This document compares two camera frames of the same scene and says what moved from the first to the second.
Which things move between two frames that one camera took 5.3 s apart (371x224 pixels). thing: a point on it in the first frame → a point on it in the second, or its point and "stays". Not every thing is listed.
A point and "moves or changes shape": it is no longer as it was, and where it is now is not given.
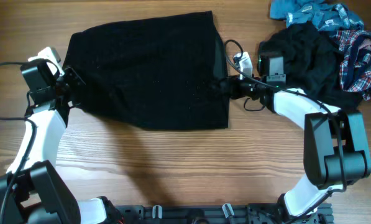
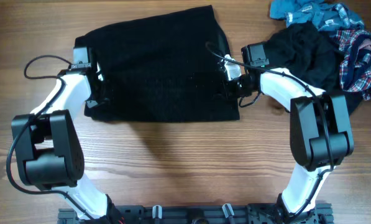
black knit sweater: [160, 74] moves or changes shape
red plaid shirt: [361, 64] stays
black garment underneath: [313, 63] stays
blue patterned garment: [326, 16] stays
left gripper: [71, 73] → [94, 103]
